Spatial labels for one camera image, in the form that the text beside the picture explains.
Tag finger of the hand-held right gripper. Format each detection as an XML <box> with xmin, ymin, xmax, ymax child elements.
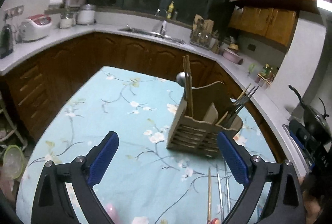
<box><xmin>288</xmin><ymin>119</ymin><xmax>316</xmax><ymax>159</ymax></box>

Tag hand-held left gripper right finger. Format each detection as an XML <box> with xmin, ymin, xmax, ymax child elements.
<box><xmin>217</xmin><ymin>131</ymin><xmax>306</xmax><ymax>224</ymax></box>

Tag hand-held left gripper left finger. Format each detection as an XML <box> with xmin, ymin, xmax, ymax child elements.
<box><xmin>31</xmin><ymin>131</ymin><xmax>120</xmax><ymax>224</ymax></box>

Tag metal chopstick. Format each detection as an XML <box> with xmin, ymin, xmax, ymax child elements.
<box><xmin>226</xmin><ymin>85</ymin><xmax>260</xmax><ymax>128</ymax></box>
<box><xmin>222</xmin><ymin>94</ymin><xmax>249</xmax><ymax>126</ymax></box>
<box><xmin>216</xmin><ymin>164</ymin><xmax>225</xmax><ymax>223</ymax></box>
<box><xmin>223</xmin><ymin>158</ymin><xmax>232</xmax><ymax>214</ymax></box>
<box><xmin>223</xmin><ymin>87</ymin><xmax>256</xmax><ymax>126</ymax></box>

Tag wooden chopstick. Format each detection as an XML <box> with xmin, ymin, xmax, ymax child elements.
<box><xmin>216</xmin><ymin>83</ymin><xmax>251</xmax><ymax>126</ymax></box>
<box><xmin>182</xmin><ymin>55</ymin><xmax>191</xmax><ymax>117</ymax></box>
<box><xmin>185</xmin><ymin>55</ymin><xmax>194</xmax><ymax>117</ymax></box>
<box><xmin>207</xmin><ymin>167</ymin><xmax>212</xmax><ymax>224</ymax></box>

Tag wooden utensil holder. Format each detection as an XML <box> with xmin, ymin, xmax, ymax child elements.
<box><xmin>166</xmin><ymin>81</ymin><xmax>244</xmax><ymax>158</ymax></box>

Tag person's right hand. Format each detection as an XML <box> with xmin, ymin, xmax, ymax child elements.
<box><xmin>298</xmin><ymin>175</ymin><xmax>327</xmax><ymax>224</ymax></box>

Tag steel gas stove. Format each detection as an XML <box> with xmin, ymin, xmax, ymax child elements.
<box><xmin>282</xmin><ymin>110</ymin><xmax>314</xmax><ymax>175</ymax></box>

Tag black wok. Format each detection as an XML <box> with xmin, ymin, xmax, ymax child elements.
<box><xmin>288</xmin><ymin>85</ymin><xmax>332</xmax><ymax>145</ymax></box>

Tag light blue floral tablecloth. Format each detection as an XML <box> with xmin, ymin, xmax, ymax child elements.
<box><xmin>16</xmin><ymin>66</ymin><xmax>277</xmax><ymax>224</ymax></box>

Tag wooden spice rack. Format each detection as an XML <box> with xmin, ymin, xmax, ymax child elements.
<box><xmin>255</xmin><ymin>63</ymin><xmax>279</xmax><ymax>88</ymax></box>

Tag green plastic basket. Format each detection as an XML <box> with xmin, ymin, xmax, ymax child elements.
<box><xmin>2</xmin><ymin>145</ymin><xmax>26</xmax><ymax>180</ymax></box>

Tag metal spoon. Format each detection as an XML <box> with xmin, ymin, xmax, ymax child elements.
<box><xmin>176</xmin><ymin>72</ymin><xmax>192</xmax><ymax>100</ymax></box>

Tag pink pot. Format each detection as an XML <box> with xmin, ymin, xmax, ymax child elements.
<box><xmin>222</xmin><ymin>44</ymin><xmax>244</xmax><ymax>66</ymax></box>

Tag wooden lower kitchen cabinets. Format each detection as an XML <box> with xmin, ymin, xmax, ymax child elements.
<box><xmin>0</xmin><ymin>32</ymin><xmax>288</xmax><ymax>162</ymax></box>

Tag dish rack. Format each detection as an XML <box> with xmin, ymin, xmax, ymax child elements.
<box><xmin>189</xmin><ymin>14</ymin><xmax>220</xmax><ymax>51</ymax></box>

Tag white kitchen countertop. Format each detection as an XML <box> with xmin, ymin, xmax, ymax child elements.
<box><xmin>0</xmin><ymin>18</ymin><xmax>309</xmax><ymax>170</ymax></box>

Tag steel kitchen sink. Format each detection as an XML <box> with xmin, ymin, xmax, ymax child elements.
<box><xmin>118</xmin><ymin>27</ymin><xmax>186</xmax><ymax>44</ymax></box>

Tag glass jar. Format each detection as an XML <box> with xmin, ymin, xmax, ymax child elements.
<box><xmin>60</xmin><ymin>13</ymin><xmax>76</xmax><ymax>29</ymax></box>

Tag white cooker pot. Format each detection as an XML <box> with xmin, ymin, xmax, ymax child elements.
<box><xmin>76</xmin><ymin>4</ymin><xmax>97</xmax><ymax>25</ymax></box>

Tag white and red rice cooker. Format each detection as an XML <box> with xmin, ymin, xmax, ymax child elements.
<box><xmin>19</xmin><ymin>14</ymin><xmax>54</xmax><ymax>41</ymax></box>

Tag black electric kettle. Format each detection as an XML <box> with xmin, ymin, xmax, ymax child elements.
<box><xmin>0</xmin><ymin>24</ymin><xmax>15</xmax><ymax>59</ymax></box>

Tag yellow oil bottle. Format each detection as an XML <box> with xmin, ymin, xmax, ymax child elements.
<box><xmin>166</xmin><ymin>1</ymin><xmax>175</xmax><ymax>19</ymax></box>

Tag white wire rack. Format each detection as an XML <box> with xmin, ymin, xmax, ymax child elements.
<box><xmin>0</xmin><ymin>92</ymin><xmax>29</xmax><ymax>152</ymax></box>

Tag wall power outlet strip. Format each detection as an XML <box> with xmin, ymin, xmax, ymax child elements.
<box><xmin>3</xmin><ymin>6</ymin><xmax>24</xmax><ymax>19</ymax></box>

